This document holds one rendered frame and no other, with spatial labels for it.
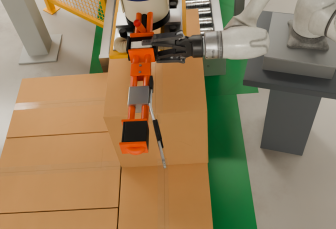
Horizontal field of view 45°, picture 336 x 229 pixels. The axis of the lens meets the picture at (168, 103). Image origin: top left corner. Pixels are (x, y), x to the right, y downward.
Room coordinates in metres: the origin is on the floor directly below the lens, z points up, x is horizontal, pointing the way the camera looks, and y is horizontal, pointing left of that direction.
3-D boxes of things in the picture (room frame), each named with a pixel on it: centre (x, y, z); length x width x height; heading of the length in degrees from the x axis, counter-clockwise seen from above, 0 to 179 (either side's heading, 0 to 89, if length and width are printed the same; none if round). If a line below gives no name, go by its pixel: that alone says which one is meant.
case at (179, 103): (1.22, 0.03, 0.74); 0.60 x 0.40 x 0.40; 174
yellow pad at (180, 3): (1.22, -0.07, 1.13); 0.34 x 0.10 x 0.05; 173
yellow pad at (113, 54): (1.25, 0.12, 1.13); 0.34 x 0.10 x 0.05; 173
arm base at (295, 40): (1.35, -0.69, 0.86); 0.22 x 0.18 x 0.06; 162
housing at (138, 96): (0.77, 0.08, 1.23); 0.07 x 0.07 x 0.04; 83
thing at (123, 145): (0.64, 0.11, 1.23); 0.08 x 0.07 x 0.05; 173
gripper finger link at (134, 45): (0.98, 0.06, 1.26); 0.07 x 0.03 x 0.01; 84
